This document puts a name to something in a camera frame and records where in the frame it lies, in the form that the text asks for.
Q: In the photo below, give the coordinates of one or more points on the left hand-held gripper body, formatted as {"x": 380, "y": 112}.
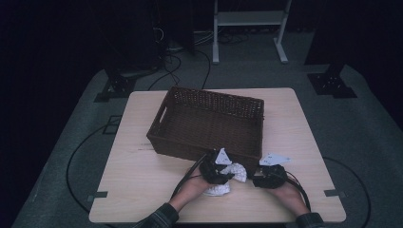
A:
{"x": 214, "y": 172}

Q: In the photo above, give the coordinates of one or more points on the black stand base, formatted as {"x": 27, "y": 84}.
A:
{"x": 331, "y": 84}
{"x": 118, "y": 85}

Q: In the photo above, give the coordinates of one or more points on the dark brown woven basket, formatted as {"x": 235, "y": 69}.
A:
{"x": 206, "y": 126}

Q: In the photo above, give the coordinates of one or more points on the grey tape strip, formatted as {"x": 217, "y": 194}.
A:
{"x": 98, "y": 195}
{"x": 334, "y": 193}

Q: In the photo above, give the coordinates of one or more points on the white metal stand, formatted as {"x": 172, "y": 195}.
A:
{"x": 250, "y": 18}

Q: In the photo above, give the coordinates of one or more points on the black tape square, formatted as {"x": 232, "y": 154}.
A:
{"x": 111, "y": 125}

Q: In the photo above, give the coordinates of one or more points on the person's right hand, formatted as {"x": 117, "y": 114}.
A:
{"x": 291, "y": 198}

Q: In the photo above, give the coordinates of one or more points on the white cloth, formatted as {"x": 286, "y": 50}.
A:
{"x": 237, "y": 172}

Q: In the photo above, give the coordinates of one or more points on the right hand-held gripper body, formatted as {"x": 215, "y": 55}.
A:
{"x": 274, "y": 177}

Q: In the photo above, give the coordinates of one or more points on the person's left hand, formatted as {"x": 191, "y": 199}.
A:
{"x": 193, "y": 188}

